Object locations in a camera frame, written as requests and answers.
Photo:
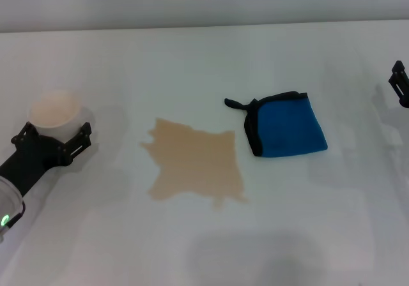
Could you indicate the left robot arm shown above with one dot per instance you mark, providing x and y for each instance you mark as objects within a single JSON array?
[{"x": 9, "y": 203}]

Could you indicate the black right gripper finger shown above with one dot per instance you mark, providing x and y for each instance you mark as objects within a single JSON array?
[{"x": 399, "y": 75}]

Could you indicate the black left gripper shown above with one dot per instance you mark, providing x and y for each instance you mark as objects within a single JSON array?
[{"x": 35, "y": 158}]

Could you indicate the white paper cup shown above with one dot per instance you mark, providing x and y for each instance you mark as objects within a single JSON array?
[{"x": 57, "y": 110}]

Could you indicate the brown water stain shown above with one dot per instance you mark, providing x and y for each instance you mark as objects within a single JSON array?
[{"x": 195, "y": 164}]

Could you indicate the blue rag with black trim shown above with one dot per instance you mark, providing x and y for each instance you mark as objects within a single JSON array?
[{"x": 287, "y": 126}]

